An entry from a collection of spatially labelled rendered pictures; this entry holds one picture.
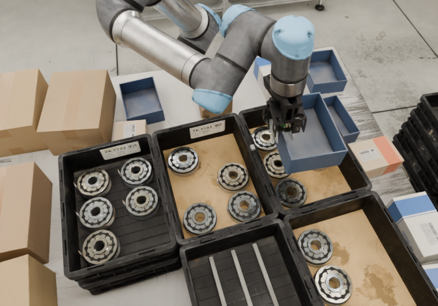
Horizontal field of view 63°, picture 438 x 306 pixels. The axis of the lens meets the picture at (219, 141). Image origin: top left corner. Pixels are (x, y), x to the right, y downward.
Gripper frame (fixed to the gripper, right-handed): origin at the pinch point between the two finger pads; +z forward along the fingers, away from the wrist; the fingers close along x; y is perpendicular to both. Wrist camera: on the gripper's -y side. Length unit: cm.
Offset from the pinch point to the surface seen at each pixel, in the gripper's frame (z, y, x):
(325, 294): 26.9, 36.5, 4.9
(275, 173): 26.7, -1.8, 1.0
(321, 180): 30.7, 1.8, 16.1
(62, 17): 105, -223, -120
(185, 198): 27.5, 0.7, -29.3
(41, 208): 29, -6, -77
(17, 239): 21, 7, -79
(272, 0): 103, -195, 53
